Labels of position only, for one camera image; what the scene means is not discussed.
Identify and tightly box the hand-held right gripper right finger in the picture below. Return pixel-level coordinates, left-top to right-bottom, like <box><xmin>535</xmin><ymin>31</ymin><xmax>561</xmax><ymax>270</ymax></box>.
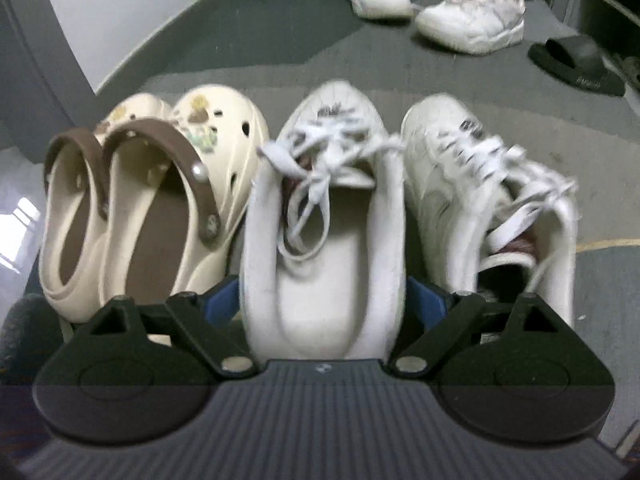
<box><xmin>389</xmin><ymin>277</ymin><xmax>575</xmax><ymax>380</ymax></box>

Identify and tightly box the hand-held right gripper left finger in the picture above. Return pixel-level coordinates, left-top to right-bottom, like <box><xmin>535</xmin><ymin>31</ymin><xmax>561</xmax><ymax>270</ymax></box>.
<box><xmin>74</xmin><ymin>280</ymin><xmax>258</xmax><ymax>380</ymax></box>

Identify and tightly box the cream clog brown strap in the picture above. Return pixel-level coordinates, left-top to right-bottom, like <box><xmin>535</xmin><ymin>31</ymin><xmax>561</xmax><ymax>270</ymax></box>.
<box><xmin>39</xmin><ymin>92</ymin><xmax>176</xmax><ymax>348</ymax></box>
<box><xmin>97</xmin><ymin>84</ymin><xmax>271</xmax><ymax>311</ymax></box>

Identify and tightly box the white sneaker teal logo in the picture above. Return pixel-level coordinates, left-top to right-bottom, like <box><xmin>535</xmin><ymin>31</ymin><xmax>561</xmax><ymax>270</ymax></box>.
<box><xmin>239</xmin><ymin>80</ymin><xmax>407</xmax><ymax>361</ymax></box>
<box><xmin>400</xmin><ymin>92</ymin><xmax>581</xmax><ymax>328</ymax></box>

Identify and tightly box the black slide sandal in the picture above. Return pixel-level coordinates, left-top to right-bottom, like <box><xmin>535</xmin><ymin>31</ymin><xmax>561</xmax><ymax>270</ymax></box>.
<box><xmin>528</xmin><ymin>35</ymin><xmax>627</xmax><ymax>97</ymax></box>

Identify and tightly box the grey green doormat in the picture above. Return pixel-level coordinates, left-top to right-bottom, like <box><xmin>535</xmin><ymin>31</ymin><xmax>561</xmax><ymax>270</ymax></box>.
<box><xmin>92</xmin><ymin>0</ymin><xmax>640</xmax><ymax>361</ymax></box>

